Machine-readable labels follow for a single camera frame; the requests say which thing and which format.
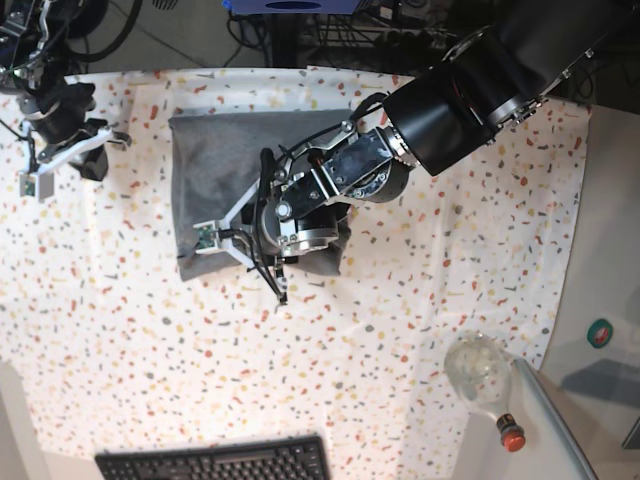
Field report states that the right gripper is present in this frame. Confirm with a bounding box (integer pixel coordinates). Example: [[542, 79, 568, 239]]
[[18, 83, 132, 202]]

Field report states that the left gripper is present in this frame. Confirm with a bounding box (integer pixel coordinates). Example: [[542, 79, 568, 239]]
[[193, 184, 350, 305]]

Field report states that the grey t-shirt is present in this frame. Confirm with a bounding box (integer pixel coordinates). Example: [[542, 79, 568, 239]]
[[169, 110, 349, 281]]

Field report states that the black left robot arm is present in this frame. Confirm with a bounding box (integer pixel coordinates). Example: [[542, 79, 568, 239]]
[[195, 1, 639, 303]]

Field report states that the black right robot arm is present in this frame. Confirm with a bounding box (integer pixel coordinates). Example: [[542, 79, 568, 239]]
[[1, 1, 142, 202]]

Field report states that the terrazzo pattern tablecloth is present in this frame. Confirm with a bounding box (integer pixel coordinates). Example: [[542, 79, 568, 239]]
[[1, 68, 590, 479]]

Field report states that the blue box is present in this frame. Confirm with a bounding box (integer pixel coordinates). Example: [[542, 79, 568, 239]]
[[222, 0, 372, 15]]

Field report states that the black keyboard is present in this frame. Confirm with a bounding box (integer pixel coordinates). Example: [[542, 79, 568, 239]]
[[94, 436, 331, 480]]

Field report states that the clear bottle red cap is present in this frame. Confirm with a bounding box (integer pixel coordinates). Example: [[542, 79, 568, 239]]
[[444, 332, 526, 453]]

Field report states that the green tape roll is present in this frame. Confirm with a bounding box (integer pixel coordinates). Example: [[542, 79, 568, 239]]
[[587, 319, 614, 349]]

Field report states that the wire rack shelf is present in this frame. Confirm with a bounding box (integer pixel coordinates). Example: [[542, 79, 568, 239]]
[[298, 1, 453, 49]]

